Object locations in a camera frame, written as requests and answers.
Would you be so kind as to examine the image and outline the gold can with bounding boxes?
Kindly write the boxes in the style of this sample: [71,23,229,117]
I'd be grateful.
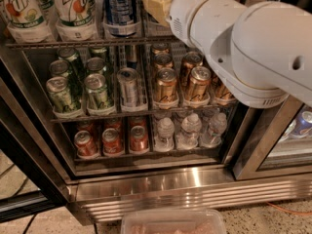
[179,51,203,87]
[153,53,174,71]
[184,66,211,101]
[214,81,233,99]
[154,68,176,103]

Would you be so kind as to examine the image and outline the orange cable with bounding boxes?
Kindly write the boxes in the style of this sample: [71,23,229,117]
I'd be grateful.
[265,201,312,216]

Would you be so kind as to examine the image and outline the blue can behind glass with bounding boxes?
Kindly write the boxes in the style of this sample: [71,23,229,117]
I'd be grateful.
[290,110,312,138]

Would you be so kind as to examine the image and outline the blue white tall can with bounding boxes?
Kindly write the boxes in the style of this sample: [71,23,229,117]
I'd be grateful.
[104,0,137,37]

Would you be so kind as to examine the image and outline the front gold can left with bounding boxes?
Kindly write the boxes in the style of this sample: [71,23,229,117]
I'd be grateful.
[154,68,176,103]

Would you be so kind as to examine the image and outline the middle gold can left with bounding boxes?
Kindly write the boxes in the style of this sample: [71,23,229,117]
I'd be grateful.
[153,53,174,71]

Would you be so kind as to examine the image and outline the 7up can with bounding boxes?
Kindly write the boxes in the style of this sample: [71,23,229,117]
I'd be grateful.
[55,0,95,27]
[1,0,47,29]

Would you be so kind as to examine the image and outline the clear plastic container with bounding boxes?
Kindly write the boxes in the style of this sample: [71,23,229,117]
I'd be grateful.
[120,209,227,234]

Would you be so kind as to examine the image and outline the front middle orange can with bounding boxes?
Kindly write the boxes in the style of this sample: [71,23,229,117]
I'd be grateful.
[102,128,123,156]

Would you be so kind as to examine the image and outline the stainless steel fridge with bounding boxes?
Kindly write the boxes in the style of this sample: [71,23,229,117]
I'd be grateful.
[0,0,312,225]

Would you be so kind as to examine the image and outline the middle water bottle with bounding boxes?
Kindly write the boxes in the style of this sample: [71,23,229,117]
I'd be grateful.
[177,113,202,150]

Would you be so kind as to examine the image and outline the front gold can middle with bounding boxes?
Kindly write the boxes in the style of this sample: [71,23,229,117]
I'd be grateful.
[184,66,211,101]

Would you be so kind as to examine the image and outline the front right orange can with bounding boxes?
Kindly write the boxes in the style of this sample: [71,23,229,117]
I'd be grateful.
[130,126,148,152]

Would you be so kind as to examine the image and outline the orange can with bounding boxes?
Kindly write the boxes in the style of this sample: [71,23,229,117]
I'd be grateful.
[130,126,148,152]
[74,131,98,159]
[102,128,123,156]

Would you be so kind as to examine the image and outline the front left green can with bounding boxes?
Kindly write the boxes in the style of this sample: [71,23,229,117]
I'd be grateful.
[46,76,81,113]

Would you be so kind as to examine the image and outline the back left green can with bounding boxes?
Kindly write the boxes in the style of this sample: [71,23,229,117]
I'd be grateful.
[58,48,86,81]

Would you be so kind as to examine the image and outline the front left orange can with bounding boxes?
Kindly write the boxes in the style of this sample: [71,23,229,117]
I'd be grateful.
[74,131,98,159]

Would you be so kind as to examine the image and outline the top wire shelf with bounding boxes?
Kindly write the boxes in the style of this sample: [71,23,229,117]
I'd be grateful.
[5,36,179,50]

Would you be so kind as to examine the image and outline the front gold can right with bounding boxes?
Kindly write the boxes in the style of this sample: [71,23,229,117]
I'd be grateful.
[214,81,233,99]

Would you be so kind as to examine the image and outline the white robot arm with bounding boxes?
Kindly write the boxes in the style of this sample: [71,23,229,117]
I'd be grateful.
[142,0,312,108]

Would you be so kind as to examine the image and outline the middle wire shelf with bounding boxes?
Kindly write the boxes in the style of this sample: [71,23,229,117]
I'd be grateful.
[50,102,237,123]

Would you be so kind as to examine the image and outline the left water bottle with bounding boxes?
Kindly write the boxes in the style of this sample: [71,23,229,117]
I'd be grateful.
[155,117,175,152]

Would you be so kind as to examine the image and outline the wire shelf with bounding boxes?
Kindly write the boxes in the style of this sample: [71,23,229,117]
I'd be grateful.
[5,36,179,50]
[50,102,237,123]

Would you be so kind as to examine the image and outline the green can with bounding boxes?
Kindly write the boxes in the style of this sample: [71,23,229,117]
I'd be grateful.
[49,59,77,82]
[86,58,108,76]
[46,76,81,113]
[58,48,86,81]
[84,73,113,110]

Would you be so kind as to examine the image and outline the middle left green can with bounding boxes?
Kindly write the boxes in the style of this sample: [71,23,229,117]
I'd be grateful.
[49,59,77,82]

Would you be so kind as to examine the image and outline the silver grey can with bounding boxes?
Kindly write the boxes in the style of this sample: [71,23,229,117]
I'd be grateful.
[117,67,138,107]

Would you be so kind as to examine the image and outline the left 7up can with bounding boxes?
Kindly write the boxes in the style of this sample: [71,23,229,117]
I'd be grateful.
[1,0,47,29]

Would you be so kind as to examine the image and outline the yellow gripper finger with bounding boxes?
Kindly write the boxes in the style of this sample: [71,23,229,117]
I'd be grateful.
[142,0,173,27]

